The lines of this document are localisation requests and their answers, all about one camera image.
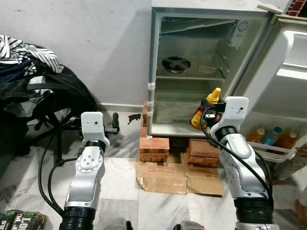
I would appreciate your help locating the yellow capped sauce bottle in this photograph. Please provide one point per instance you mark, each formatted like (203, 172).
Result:
(213, 95)

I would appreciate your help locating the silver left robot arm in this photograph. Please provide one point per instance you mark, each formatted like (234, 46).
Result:
(86, 177)

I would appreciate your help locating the small white fridge cabinet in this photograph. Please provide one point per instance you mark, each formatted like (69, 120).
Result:
(192, 96)

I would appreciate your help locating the clear fridge shelf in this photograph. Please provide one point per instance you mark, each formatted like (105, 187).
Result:
(192, 76)

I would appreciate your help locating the small black floor scrap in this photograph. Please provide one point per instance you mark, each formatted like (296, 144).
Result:
(134, 119)

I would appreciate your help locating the orange juice bottle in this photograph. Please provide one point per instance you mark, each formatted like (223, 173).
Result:
(289, 140)
(259, 135)

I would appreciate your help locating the black backpack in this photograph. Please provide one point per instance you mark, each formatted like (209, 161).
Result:
(62, 96)

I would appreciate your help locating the round dark bowl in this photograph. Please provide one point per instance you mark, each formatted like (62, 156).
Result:
(176, 64)

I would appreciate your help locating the blue labelled plastic bottle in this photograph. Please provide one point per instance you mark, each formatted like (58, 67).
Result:
(272, 136)

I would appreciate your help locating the flat brown printed cardboard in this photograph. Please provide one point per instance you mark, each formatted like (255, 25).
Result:
(160, 175)

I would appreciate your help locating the person in pale pink clothes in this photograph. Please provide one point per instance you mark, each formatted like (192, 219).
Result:
(292, 167)

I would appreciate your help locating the grey robot left leg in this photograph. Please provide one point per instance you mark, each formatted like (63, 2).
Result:
(117, 224)

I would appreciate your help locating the grey robot leg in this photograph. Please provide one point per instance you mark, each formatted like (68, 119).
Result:
(189, 225)
(117, 224)

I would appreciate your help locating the black white striped cloth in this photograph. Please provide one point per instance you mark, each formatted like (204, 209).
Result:
(36, 52)

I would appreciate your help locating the grey robot right leg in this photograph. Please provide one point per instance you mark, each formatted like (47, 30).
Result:
(189, 225)

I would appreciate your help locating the dark green printed carton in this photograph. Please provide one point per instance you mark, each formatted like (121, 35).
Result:
(21, 221)

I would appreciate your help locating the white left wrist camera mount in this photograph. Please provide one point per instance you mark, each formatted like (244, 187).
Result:
(93, 127)

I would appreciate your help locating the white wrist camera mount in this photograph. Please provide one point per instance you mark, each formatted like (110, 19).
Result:
(93, 127)
(235, 112)

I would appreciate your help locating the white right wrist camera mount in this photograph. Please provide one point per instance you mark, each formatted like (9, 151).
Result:
(235, 112)

